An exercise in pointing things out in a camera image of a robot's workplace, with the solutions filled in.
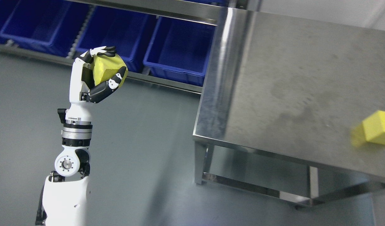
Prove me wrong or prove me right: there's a blue plastic bin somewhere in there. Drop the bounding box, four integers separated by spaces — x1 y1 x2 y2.
75 6 157 73
143 17 216 86
0 0 90 57

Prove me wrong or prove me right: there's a yellow foam block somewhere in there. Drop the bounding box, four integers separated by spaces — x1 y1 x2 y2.
93 54 128 87
351 110 385 147

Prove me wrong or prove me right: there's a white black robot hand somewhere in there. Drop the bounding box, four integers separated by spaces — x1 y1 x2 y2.
65 46 128 121

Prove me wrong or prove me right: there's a metal shelf rack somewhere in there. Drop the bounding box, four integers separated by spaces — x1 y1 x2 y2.
0 0 262 94

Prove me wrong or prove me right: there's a stainless steel table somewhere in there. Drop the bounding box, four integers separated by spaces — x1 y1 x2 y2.
193 7 385 207

